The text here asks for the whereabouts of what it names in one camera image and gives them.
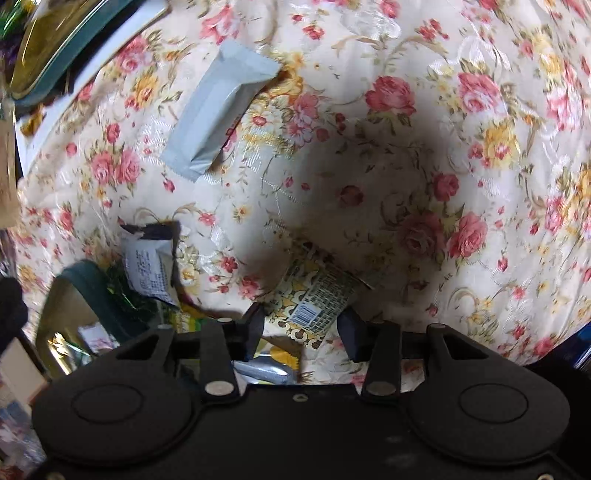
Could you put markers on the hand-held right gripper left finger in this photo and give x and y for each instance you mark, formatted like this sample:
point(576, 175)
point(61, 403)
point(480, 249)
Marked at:
point(251, 330)

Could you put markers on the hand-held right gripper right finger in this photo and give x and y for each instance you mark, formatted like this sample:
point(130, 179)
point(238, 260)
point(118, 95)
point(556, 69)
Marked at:
point(348, 334)

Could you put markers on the silver yellow snack packet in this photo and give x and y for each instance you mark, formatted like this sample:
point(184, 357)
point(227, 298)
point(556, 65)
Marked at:
point(263, 371)

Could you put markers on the yellow patterned snack packet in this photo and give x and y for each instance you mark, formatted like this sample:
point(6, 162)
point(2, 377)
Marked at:
point(318, 295)

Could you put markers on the gold metal tray teal rim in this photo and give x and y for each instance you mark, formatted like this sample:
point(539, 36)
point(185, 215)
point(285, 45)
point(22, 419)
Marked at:
point(64, 318)

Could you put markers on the white snack packet black text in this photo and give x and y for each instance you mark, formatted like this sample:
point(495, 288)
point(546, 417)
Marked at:
point(147, 267)

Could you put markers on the white green snack packet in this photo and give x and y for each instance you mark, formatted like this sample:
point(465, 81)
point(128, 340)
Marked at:
point(217, 110)

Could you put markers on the floral blanket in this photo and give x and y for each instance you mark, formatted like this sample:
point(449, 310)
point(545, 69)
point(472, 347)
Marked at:
point(415, 161)

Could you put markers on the teal tray of candies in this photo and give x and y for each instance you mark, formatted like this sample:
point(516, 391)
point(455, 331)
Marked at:
point(69, 50)

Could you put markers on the white flat board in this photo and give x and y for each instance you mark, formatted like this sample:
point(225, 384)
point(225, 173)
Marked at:
point(120, 39)

